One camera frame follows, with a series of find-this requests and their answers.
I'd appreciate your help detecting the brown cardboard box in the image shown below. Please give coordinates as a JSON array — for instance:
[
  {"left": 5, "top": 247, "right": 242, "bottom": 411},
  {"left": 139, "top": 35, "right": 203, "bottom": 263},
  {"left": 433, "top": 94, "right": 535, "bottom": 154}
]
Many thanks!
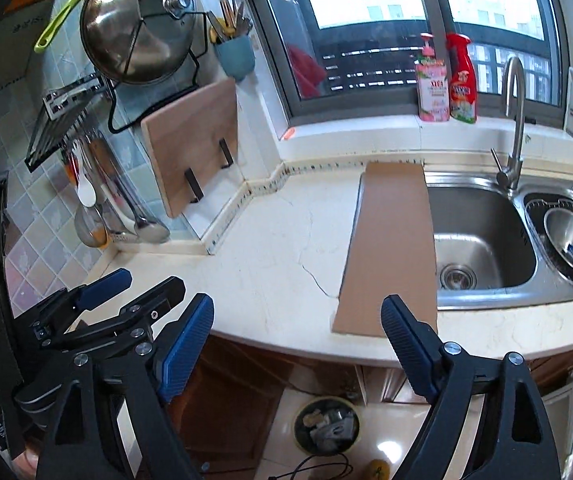
[{"left": 0, "top": 0, "right": 57, "bottom": 91}]

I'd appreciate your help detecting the steel strainer spoon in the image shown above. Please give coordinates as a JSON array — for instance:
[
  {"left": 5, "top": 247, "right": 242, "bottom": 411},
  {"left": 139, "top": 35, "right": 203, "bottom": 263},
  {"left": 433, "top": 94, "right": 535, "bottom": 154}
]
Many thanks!
[{"left": 73, "top": 204, "right": 112, "bottom": 250}]

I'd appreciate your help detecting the round trash bin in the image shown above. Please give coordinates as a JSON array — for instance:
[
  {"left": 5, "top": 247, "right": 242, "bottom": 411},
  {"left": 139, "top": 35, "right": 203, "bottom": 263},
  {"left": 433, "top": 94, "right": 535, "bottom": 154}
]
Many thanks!
[{"left": 293, "top": 396, "right": 361, "bottom": 457}]

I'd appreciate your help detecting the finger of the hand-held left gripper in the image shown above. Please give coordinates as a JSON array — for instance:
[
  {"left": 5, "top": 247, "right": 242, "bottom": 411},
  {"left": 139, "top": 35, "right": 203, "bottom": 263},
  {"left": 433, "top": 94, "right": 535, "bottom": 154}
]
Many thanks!
[
  {"left": 48, "top": 275, "right": 187, "bottom": 357},
  {"left": 30, "top": 267, "right": 133, "bottom": 334}
]

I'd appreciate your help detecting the steel slotted spatula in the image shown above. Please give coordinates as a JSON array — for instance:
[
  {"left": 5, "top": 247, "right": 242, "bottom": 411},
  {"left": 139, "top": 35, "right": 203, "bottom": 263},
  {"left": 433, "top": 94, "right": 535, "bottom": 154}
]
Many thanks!
[{"left": 94, "top": 160, "right": 140, "bottom": 244}]

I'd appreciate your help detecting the brown cardboard sheet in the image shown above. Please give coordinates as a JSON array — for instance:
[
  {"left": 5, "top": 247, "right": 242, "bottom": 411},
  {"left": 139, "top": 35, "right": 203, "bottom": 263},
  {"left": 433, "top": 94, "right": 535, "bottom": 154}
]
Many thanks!
[{"left": 331, "top": 161, "right": 440, "bottom": 339}]

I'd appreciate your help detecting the white spoon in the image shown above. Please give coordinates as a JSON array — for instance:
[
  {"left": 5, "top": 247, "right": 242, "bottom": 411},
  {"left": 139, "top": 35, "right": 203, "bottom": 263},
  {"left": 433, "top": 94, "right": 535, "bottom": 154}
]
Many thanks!
[{"left": 75, "top": 135, "right": 98, "bottom": 209}]

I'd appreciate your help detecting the yellow round object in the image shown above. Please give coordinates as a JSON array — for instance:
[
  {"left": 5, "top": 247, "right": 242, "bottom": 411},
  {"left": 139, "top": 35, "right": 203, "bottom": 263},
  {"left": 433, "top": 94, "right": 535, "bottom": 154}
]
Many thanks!
[{"left": 364, "top": 459, "right": 393, "bottom": 480}]

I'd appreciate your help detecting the blue utensil holder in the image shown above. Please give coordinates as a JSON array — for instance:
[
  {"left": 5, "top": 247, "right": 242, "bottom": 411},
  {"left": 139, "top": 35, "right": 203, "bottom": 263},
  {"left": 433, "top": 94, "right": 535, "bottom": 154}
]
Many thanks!
[{"left": 213, "top": 31, "right": 258, "bottom": 82}]

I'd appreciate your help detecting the black cutting board bracket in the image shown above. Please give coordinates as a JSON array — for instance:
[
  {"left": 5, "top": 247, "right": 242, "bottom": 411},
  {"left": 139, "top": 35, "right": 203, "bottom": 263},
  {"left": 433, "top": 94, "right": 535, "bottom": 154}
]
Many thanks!
[
  {"left": 184, "top": 167, "right": 204, "bottom": 205},
  {"left": 218, "top": 138, "right": 236, "bottom": 170}
]

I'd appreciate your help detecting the steel pot lid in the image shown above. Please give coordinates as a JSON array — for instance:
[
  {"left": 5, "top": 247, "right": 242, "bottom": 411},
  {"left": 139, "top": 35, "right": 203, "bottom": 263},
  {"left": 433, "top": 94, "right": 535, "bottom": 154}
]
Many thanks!
[{"left": 79, "top": 0, "right": 203, "bottom": 86}]

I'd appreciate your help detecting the wooden cutting board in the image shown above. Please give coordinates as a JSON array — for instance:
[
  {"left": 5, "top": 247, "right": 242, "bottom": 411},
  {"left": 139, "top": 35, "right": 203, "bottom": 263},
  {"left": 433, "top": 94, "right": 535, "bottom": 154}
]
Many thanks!
[{"left": 140, "top": 77, "right": 240, "bottom": 219}]

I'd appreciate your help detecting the stainless steel sink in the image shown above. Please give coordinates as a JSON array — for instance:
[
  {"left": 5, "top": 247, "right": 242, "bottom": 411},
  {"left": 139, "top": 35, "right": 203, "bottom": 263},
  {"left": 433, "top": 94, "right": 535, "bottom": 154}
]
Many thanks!
[{"left": 423, "top": 170, "right": 573, "bottom": 313}]

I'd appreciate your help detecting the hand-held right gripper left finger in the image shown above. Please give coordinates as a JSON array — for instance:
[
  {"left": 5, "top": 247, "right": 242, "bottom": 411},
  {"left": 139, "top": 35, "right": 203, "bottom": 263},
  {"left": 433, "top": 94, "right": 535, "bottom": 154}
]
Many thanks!
[{"left": 35, "top": 292, "right": 216, "bottom": 480}]

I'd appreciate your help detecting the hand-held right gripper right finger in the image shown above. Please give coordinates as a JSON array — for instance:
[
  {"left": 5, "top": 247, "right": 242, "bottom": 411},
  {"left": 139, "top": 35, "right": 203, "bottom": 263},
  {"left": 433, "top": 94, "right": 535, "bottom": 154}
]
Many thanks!
[{"left": 381, "top": 295, "right": 563, "bottom": 480}]

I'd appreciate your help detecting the steel ladle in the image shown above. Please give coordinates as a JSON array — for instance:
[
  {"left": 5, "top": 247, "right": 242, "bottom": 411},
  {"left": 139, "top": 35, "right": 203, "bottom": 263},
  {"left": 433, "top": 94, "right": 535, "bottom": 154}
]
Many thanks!
[{"left": 111, "top": 155, "right": 172, "bottom": 244}]

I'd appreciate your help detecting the brown wooden cabinet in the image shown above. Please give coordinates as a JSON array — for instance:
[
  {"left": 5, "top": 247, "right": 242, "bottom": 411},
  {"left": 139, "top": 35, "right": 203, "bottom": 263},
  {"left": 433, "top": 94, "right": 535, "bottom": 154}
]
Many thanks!
[{"left": 176, "top": 332, "right": 573, "bottom": 480}]

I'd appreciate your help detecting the red spray bottle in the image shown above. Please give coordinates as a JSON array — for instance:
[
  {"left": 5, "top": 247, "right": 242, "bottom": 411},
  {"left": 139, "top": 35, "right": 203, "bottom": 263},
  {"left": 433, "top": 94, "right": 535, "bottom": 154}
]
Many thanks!
[{"left": 445, "top": 32, "right": 479, "bottom": 124}]

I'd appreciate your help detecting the green handled ladle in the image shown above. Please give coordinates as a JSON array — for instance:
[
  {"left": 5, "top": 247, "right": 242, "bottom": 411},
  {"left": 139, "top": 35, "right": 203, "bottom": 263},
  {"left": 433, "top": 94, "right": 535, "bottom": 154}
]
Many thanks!
[{"left": 34, "top": 0, "right": 91, "bottom": 54}]

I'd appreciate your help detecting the steel faucet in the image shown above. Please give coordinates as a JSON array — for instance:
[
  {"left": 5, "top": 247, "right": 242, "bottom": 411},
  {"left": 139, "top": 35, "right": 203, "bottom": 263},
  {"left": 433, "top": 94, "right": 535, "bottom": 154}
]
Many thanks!
[{"left": 490, "top": 56, "right": 528, "bottom": 192}]

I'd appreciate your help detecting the pink detergent pouch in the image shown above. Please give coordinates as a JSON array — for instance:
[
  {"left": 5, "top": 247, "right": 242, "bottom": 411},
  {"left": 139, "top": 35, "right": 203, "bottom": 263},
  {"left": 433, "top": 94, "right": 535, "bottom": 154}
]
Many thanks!
[{"left": 413, "top": 32, "right": 451, "bottom": 122}]

